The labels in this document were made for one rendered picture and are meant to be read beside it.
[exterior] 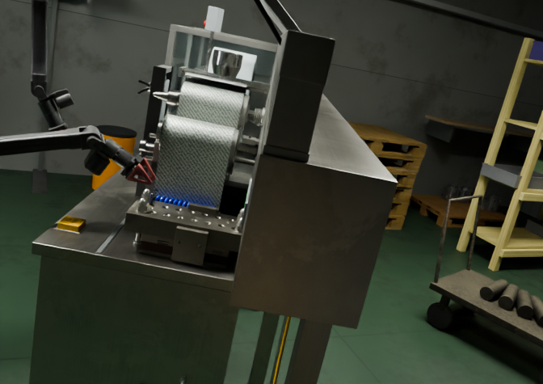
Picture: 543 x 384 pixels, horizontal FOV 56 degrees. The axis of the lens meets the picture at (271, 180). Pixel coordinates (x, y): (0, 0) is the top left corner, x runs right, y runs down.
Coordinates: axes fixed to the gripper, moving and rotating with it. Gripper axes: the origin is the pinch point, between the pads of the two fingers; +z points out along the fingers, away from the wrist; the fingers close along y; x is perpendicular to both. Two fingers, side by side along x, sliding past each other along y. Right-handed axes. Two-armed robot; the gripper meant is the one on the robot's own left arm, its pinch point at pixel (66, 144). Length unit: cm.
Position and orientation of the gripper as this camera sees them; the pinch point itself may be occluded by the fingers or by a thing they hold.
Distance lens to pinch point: 230.5
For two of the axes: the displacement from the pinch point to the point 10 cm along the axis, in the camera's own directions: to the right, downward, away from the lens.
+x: -8.8, 4.0, -2.4
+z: 2.7, 8.6, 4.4
